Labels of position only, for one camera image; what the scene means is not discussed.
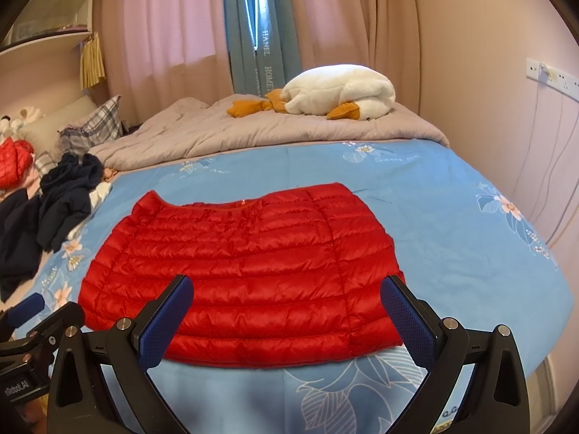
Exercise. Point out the blue-grey curtain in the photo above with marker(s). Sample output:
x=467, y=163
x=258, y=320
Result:
x=239, y=31

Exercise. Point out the beige headboard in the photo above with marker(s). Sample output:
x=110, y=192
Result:
x=63, y=117

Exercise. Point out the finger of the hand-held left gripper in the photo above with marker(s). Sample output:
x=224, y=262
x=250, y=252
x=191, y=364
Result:
x=25, y=309
x=59, y=321

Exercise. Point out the white cloth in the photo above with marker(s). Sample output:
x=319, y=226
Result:
x=100, y=194

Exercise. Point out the white wall shelf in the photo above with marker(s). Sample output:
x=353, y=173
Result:
x=45, y=4

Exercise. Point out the grey quilt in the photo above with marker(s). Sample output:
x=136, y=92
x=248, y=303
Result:
x=271, y=135

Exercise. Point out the pink curtain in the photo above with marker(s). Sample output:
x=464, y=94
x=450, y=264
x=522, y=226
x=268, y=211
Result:
x=353, y=18
x=167, y=31

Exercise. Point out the white wall power strip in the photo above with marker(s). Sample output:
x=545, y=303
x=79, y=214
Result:
x=552, y=74

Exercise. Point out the grey plaid pillow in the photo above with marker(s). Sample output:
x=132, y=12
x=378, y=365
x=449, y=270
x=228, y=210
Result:
x=97, y=129

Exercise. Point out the dark navy hooded garment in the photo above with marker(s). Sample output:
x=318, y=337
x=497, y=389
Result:
x=68, y=203

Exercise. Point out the white plush bear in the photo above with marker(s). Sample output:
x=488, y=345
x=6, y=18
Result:
x=8, y=127

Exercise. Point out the red down jacket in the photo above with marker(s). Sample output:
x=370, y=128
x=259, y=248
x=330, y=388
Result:
x=249, y=257
x=13, y=162

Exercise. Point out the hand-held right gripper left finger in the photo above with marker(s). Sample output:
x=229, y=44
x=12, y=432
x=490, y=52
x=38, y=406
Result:
x=169, y=316

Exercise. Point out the white goose plush toy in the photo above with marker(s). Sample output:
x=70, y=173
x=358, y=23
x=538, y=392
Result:
x=339, y=90

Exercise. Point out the cream plush toy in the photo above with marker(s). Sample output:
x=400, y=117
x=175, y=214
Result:
x=30, y=114

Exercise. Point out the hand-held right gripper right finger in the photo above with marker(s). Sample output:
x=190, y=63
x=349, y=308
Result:
x=407, y=321

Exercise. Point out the small plaid pillow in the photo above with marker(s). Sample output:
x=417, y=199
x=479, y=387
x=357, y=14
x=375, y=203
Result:
x=44, y=162

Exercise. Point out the folded red down jacket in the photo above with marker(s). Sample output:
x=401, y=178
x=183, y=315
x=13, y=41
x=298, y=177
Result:
x=13, y=162

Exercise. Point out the dark navy coat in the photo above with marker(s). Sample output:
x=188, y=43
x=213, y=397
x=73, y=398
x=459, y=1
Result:
x=18, y=244

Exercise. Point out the blue floral bedsheet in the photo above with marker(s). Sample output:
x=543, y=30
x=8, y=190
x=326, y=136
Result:
x=429, y=217

